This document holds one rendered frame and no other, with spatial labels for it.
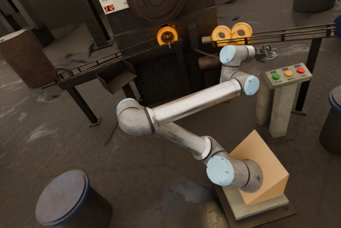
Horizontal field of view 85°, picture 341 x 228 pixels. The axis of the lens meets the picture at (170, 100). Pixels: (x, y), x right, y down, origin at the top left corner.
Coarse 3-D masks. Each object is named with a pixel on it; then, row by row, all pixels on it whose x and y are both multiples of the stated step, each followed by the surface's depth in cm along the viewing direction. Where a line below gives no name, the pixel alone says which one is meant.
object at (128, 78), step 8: (112, 64) 162; (120, 64) 167; (128, 64) 159; (104, 72) 160; (112, 72) 165; (120, 72) 170; (128, 72) 168; (104, 80) 143; (112, 80) 167; (120, 80) 162; (128, 80) 158; (112, 88) 157; (120, 88) 153; (128, 88) 166; (128, 96) 170
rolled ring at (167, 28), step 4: (164, 28) 162; (168, 28) 162; (172, 28) 163; (160, 32) 164; (172, 32) 165; (176, 32) 165; (160, 36) 166; (176, 36) 167; (160, 40) 168; (160, 44) 170
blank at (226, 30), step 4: (216, 28) 152; (220, 28) 150; (224, 28) 148; (228, 28) 149; (216, 32) 154; (224, 32) 151; (228, 32) 149; (212, 36) 158; (216, 36) 156; (228, 36) 151; (220, 44) 159; (224, 44) 157
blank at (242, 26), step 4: (236, 24) 142; (240, 24) 141; (244, 24) 139; (248, 24) 140; (232, 28) 145; (236, 28) 144; (240, 28) 142; (244, 28) 141; (248, 28) 140; (232, 32) 147; (236, 32) 147; (248, 32) 142; (232, 36) 149; (236, 36) 148; (240, 36) 149; (244, 36) 145; (248, 36) 143; (236, 40) 150
